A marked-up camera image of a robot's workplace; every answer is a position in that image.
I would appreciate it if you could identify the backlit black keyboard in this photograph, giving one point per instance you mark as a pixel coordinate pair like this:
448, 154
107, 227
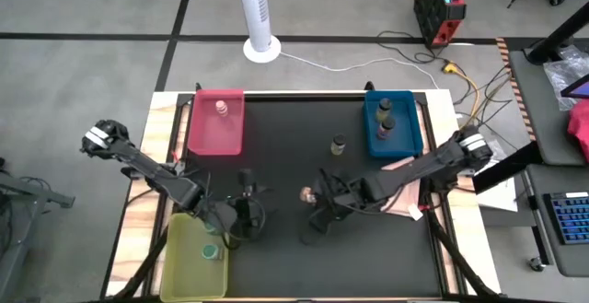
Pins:
570, 220

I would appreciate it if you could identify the red plastic bin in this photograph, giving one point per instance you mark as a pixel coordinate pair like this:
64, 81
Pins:
216, 128

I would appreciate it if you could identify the yellow-green plastic bin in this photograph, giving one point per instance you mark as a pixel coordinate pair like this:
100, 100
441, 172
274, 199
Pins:
188, 271

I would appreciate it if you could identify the red and black power station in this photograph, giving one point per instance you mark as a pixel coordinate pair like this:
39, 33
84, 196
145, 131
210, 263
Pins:
437, 13

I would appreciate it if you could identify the black aluminium table frame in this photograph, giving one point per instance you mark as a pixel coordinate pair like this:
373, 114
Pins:
303, 95

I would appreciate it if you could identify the clear plastic bag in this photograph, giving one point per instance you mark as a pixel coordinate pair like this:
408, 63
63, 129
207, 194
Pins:
559, 75

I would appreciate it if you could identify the black table mat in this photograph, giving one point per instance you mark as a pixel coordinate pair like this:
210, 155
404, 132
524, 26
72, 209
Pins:
299, 257

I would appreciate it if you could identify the black-lid jar pale yellow spice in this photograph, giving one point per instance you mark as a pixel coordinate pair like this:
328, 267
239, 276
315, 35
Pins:
338, 146

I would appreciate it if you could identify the black desk pole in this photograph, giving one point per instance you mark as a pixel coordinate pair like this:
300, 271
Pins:
557, 36

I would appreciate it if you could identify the blue plastic bin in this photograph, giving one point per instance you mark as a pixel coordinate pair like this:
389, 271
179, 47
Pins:
405, 132

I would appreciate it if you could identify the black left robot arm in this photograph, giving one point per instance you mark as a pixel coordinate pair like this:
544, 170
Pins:
152, 174

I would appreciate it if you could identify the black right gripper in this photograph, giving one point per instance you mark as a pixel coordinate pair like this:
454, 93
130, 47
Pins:
345, 194

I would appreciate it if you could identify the grey metal stand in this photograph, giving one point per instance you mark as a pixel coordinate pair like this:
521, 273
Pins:
27, 192

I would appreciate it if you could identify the pink cloth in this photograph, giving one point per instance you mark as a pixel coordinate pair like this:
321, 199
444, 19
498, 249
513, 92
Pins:
405, 201

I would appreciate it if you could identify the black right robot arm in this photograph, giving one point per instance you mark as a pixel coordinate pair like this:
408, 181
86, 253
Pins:
428, 160

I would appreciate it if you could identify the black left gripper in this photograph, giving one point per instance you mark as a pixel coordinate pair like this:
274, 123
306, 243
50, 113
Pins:
248, 215

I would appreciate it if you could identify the white tower fan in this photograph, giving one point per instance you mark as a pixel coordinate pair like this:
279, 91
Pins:
255, 8

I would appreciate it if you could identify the pink-lid spice jar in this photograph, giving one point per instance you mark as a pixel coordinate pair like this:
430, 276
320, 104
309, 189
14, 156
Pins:
222, 108
307, 195

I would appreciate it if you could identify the striped hazard tape strip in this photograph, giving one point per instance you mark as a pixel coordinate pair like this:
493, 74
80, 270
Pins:
515, 89

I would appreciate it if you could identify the grey side desk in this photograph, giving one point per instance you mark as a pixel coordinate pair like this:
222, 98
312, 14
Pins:
538, 109

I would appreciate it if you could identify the red fabric item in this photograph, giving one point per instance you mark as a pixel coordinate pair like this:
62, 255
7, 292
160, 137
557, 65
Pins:
580, 128

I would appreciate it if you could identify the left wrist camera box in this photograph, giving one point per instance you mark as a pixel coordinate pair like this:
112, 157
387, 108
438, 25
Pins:
246, 177

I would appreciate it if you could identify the desk caster wheel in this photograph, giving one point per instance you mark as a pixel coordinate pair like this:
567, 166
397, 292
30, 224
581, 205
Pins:
536, 262

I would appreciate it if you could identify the dark tablet screen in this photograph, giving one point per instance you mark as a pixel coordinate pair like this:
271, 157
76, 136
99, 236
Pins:
580, 89

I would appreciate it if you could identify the black-lid jar red spice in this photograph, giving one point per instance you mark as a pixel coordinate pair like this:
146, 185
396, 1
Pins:
386, 129

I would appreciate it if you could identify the green-lid spice jar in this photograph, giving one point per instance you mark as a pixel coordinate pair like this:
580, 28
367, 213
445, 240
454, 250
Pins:
212, 229
210, 251

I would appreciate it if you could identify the white paper sheet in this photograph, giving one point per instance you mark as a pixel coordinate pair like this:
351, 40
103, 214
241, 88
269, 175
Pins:
499, 199

